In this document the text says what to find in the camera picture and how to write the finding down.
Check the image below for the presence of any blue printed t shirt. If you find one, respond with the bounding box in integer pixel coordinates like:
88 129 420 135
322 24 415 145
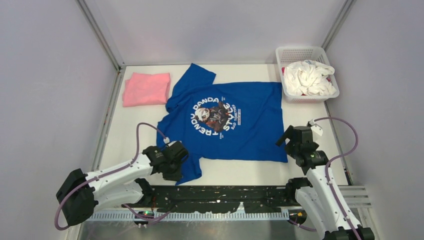
157 64 288 185

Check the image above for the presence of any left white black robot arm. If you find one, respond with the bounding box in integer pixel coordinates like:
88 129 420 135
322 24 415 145
55 141 189 230

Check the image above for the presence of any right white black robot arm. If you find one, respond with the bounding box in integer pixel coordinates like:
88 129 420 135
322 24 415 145
276 125 376 240

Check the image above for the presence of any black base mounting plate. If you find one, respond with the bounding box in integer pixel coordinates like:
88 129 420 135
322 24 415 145
130 185 300 214

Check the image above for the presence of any white crumpled t shirt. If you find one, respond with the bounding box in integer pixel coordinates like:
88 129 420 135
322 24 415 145
283 60 337 96

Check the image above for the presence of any white plastic laundry basket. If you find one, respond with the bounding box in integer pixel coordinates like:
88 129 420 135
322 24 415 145
275 46 340 103

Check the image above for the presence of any pink folded t shirt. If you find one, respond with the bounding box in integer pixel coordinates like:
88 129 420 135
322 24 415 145
122 72 171 108

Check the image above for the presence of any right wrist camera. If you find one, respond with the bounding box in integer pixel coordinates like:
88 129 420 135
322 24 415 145
307 119 324 137

